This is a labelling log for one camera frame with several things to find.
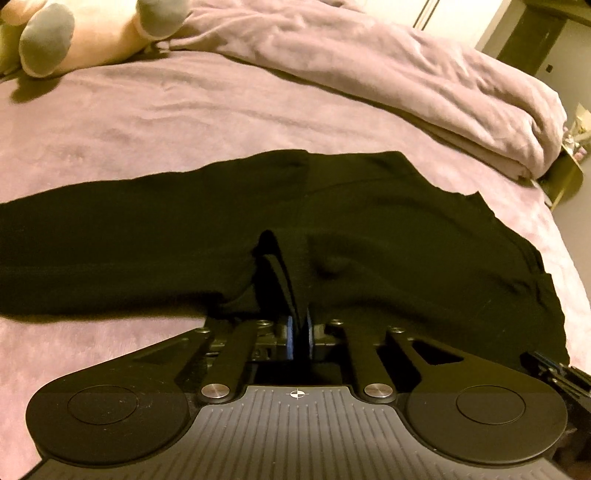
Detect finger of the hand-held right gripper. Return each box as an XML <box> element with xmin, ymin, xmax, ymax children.
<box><xmin>522</xmin><ymin>351</ymin><xmax>565</xmax><ymax>377</ymax></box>

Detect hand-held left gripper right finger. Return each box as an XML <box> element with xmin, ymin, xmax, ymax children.
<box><xmin>304</xmin><ymin>315</ymin><xmax>468</xmax><ymax>407</ymax></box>

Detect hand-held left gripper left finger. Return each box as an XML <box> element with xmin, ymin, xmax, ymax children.
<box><xmin>133</xmin><ymin>316</ymin><xmax>297</xmax><ymax>407</ymax></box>

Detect black pants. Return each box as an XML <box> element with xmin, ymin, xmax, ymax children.
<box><xmin>0</xmin><ymin>150</ymin><xmax>571</xmax><ymax>370</ymax></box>

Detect gold bedside table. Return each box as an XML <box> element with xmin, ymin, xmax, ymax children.
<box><xmin>539</xmin><ymin>154</ymin><xmax>588</xmax><ymax>211</ymax></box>

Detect purple folded blanket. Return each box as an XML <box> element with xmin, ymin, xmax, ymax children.
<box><xmin>168</xmin><ymin>0</ymin><xmax>568</xmax><ymax>182</ymax></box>

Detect pink plush toy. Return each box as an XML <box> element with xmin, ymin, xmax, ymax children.
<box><xmin>0</xmin><ymin>0</ymin><xmax>190</xmax><ymax>77</ymax></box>

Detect olive green cushion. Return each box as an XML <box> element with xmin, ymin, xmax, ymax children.
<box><xmin>0</xmin><ymin>25</ymin><xmax>21</xmax><ymax>77</ymax></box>

